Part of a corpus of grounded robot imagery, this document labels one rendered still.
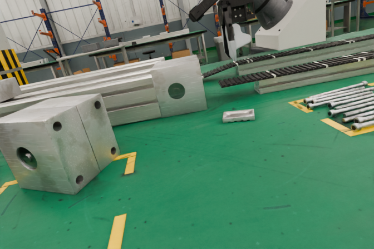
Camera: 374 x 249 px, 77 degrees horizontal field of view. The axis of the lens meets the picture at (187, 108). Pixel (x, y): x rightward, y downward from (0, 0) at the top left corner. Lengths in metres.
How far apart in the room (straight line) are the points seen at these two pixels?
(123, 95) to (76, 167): 0.19
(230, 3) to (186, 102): 0.30
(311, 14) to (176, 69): 0.71
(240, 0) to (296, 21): 0.41
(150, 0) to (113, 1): 1.13
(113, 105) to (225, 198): 0.30
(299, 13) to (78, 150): 0.89
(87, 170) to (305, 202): 0.24
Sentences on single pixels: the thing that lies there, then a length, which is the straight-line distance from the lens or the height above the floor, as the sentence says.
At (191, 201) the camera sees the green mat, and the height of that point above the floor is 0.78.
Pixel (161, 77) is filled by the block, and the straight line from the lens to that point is 0.43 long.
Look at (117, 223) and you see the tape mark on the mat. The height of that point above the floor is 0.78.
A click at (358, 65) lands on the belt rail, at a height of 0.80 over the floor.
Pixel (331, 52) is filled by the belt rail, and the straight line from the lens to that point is 0.77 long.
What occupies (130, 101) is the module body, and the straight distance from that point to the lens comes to 0.46.
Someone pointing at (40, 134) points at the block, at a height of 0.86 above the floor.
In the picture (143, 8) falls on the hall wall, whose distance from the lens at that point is 8.15.
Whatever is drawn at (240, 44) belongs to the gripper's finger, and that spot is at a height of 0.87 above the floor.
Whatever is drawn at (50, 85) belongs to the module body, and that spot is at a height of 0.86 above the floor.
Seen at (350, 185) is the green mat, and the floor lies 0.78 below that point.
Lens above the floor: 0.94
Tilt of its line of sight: 19 degrees down
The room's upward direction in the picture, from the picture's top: 12 degrees counter-clockwise
